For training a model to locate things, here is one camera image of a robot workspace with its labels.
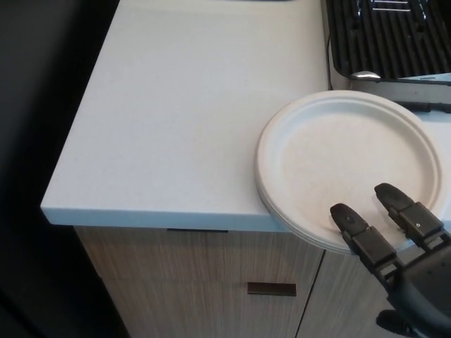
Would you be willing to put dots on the light wood-grain kitchen cabinet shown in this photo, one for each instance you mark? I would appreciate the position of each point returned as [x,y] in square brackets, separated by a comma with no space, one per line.
[176,281]

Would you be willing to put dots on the black steel-banded dish drying tray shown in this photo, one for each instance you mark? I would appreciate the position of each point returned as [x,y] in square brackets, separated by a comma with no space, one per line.
[370,35]

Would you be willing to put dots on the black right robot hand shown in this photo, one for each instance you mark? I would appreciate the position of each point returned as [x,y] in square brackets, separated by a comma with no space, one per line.
[423,281]

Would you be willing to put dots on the stainless steel spoon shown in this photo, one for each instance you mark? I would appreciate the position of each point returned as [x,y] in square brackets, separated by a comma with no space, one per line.
[364,74]

